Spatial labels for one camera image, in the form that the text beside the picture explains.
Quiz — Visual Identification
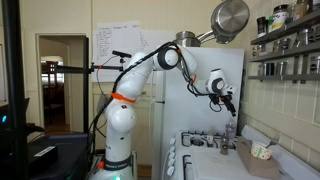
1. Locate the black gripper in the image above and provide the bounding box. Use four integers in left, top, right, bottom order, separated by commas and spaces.
216, 93, 238, 118

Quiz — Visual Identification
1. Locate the spice jar with lid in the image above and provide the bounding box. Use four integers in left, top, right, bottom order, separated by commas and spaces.
225, 116, 237, 141

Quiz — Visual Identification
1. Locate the brown cardboard plate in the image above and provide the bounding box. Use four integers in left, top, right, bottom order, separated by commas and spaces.
235, 136, 281, 180

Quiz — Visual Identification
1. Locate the small glass jar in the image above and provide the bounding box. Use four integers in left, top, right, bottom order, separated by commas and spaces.
206, 132, 215, 148

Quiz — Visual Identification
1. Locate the white refrigerator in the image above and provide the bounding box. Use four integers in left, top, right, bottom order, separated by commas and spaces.
151, 46, 246, 180

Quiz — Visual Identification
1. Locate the grey metal pepper shaker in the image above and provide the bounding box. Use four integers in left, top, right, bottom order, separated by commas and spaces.
219, 134, 231, 156

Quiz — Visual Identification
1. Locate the black stove grate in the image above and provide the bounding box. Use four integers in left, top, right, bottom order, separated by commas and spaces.
182, 154, 194, 180
180, 130, 239, 150

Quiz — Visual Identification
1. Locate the small metal-lid spice jar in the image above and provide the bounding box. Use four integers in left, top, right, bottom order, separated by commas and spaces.
309, 55, 320, 75
257, 62, 266, 77
276, 61, 288, 77
251, 44, 263, 59
265, 62, 276, 77
297, 28, 311, 47

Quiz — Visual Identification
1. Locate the dotted white paper cup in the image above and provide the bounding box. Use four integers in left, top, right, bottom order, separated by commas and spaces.
250, 140, 274, 161

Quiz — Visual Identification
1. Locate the white gas stove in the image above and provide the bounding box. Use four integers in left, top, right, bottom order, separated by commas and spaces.
161, 124, 320, 180

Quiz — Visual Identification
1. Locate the grey metal spice rack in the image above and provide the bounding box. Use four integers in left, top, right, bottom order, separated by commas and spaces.
247, 9, 320, 85

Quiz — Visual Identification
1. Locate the black spice jar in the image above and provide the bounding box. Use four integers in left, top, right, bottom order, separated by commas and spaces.
256, 16, 268, 38

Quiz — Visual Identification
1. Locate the large hanging steel pan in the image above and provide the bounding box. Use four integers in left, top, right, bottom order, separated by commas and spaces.
196, 0, 251, 45

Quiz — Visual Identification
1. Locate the large white-label spice jar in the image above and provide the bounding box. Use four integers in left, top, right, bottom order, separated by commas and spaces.
268, 4, 290, 33

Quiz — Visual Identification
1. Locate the plain white paper sheet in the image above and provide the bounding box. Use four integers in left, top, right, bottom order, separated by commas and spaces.
139, 29, 178, 54

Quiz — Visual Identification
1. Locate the brown glass spice jar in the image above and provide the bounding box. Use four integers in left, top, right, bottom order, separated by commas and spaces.
292, 0, 311, 21

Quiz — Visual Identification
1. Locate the handwritten paper sheet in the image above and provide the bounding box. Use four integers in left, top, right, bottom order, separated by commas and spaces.
92, 21, 143, 83

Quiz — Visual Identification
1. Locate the black equipment case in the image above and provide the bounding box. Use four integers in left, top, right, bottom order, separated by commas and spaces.
27, 131, 97, 180

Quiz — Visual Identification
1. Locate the black vertical pole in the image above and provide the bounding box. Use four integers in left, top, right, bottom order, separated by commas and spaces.
1, 0, 30, 180

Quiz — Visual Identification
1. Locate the black stereo camera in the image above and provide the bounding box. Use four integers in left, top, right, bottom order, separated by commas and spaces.
111, 49, 133, 59

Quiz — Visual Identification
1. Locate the black camera stand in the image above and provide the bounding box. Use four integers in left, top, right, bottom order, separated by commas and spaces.
41, 35, 125, 134

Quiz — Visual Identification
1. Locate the white door frame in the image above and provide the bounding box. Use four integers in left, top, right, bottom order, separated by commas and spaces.
34, 32, 91, 133

